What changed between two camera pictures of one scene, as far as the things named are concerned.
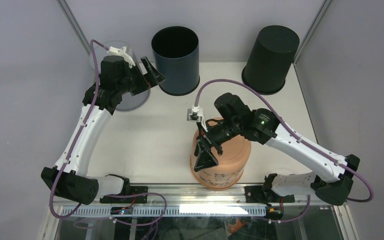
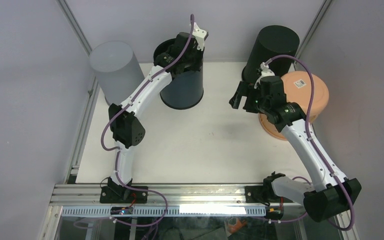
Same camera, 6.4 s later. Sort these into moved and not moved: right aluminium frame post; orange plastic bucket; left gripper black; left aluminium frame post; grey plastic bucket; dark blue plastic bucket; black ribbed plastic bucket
Moved: grey plastic bucket; dark blue plastic bucket; left gripper black; orange plastic bucket
Not moved: left aluminium frame post; black ribbed plastic bucket; right aluminium frame post
